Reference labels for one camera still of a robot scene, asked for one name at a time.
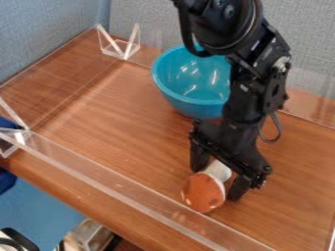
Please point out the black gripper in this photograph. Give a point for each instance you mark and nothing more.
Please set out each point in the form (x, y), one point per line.
(232, 143)

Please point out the brown white toy mushroom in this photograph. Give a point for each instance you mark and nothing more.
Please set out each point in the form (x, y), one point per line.
(204, 192)

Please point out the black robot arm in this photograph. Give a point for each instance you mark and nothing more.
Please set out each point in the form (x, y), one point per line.
(230, 28)

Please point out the blue plastic bowl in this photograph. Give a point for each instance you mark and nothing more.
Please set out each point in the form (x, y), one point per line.
(194, 83)

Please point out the clear acrylic front barrier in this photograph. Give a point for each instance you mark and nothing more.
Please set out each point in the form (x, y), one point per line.
(145, 216)

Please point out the clear acrylic barrier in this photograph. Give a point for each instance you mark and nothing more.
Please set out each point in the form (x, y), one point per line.
(306, 105)
(145, 216)

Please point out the metal object under table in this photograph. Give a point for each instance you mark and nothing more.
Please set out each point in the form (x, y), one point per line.
(89, 236)

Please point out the clear acrylic back barrier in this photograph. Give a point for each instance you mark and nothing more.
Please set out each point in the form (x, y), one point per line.
(306, 105)

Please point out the blue cloth object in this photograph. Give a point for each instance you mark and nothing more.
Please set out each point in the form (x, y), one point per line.
(9, 128)

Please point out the black white object bottom-left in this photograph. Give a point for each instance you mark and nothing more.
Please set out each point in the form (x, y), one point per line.
(13, 241)

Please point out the clear acrylic corner bracket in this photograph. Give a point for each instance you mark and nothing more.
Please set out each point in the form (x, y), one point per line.
(121, 49)

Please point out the clear acrylic left bracket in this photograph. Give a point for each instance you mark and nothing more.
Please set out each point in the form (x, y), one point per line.
(23, 133)

